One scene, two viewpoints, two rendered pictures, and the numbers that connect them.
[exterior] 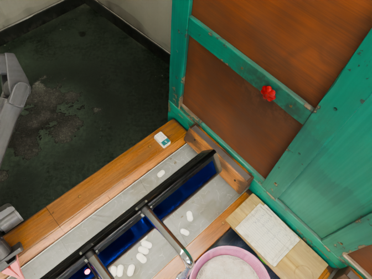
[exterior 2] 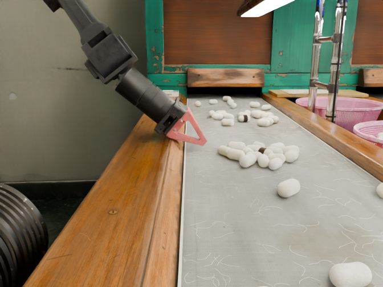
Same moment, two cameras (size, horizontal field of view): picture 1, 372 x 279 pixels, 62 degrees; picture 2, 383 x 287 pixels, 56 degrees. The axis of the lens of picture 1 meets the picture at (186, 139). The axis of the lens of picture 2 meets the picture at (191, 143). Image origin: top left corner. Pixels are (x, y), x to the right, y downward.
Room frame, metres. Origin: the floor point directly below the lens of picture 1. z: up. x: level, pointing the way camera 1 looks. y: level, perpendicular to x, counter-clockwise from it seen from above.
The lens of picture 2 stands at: (-0.43, 0.92, 0.94)
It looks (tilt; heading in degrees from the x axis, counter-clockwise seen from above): 15 degrees down; 319
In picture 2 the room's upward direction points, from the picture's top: straight up
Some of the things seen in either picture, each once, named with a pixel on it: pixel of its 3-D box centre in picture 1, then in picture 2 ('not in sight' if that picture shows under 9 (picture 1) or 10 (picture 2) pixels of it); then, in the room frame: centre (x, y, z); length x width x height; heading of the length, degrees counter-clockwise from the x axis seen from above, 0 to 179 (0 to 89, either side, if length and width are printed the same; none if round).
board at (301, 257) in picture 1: (274, 242); (316, 93); (0.29, -0.34, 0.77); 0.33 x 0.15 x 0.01; 49
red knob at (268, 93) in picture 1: (269, 93); not in sight; (0.52, -0.19, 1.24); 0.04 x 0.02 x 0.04; 49
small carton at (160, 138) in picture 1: (162, 139); (170, 93); (0.63, 0.09, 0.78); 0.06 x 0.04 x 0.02; 49
